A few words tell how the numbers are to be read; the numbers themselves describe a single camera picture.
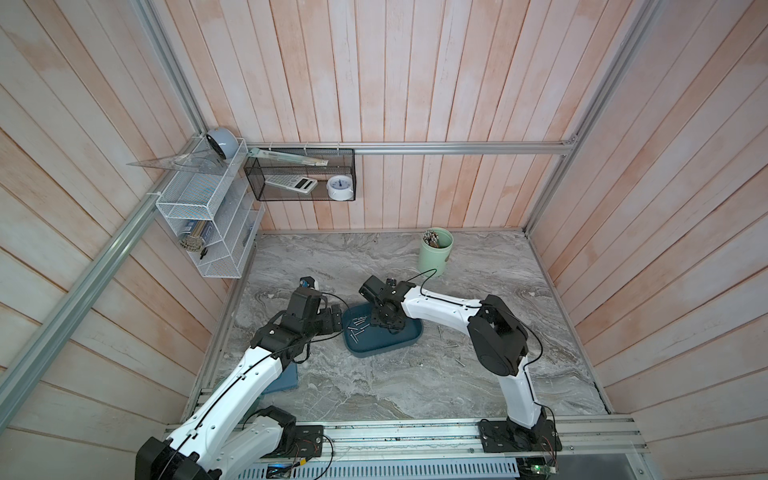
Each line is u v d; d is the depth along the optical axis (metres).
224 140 0.83
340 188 0.94
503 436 0.72
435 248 0.96
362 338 0.91
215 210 0.70
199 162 0.87
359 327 0.93
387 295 0.68
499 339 0.52
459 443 0.73
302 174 1.03
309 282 0.71
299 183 0.98
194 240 0.76
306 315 0.60
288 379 0.82
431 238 0.95
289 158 0.91
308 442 0.73
